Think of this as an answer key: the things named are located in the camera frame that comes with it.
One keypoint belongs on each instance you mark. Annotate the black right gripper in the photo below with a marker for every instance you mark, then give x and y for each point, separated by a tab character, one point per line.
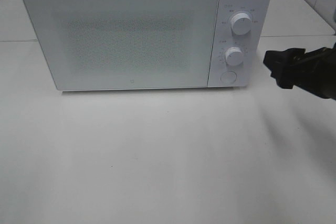
314	73

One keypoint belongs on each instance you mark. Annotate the white timer knob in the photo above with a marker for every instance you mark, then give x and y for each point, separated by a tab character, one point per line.
234	56

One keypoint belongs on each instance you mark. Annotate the round white door button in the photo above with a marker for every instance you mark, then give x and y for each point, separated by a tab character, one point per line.
228	77

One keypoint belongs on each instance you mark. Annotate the white microwave door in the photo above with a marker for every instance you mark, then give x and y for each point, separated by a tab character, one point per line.
125	44

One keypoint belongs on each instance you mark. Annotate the upper white power knob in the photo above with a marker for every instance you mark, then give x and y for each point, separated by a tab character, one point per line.
241	23

